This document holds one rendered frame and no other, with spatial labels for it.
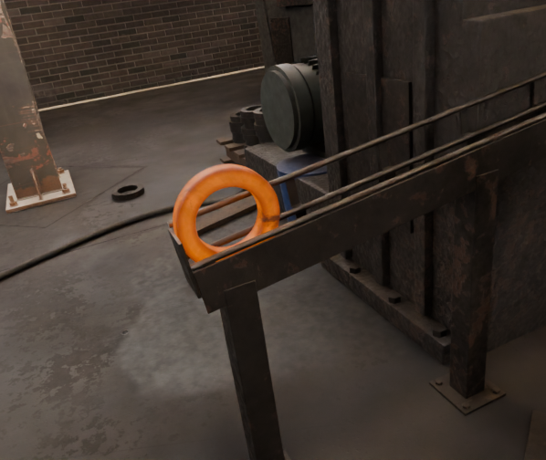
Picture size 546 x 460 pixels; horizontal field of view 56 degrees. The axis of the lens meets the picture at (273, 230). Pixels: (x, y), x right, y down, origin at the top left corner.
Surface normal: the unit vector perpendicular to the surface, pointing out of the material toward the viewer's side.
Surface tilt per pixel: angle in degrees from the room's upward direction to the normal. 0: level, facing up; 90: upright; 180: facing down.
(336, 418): 0
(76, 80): 90
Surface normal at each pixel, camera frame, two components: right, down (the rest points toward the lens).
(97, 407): -0.12, -0.90
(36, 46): 0.41, 0.34
